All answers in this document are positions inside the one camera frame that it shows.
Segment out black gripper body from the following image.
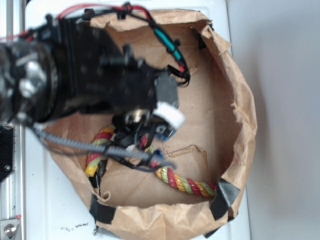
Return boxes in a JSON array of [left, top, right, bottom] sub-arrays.
[[99, 44, 158, 114]]

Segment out black gripper finger with white pad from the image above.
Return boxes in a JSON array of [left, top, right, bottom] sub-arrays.
[[152, 72, 186, 130]]

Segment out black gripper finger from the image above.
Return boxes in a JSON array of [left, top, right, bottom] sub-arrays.
[[139, 117, 175, 142]]

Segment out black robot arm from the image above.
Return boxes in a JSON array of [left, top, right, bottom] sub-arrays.
[[0, 16, 185, 137]]

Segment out brown paper lined box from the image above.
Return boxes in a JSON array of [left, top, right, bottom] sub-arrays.
[[52, 9, 257, 240]]

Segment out red and black cable bundle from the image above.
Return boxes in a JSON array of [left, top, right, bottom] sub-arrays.
[[0, 1, 192, 89]]

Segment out multicolour twisted rope toy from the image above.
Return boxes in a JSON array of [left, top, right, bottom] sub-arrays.
[[84, 125, 217, 197]]

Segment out grey corrugated cable sleeve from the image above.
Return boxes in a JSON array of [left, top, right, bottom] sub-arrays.
[[32, 123, 179, 173]]

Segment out black mounting bracket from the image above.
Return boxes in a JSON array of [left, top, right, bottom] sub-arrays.
[[0, 126, 14, 184]]

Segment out aluminium frame rail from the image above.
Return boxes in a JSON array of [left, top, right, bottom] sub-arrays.
[[0, 0, 27, 240]]

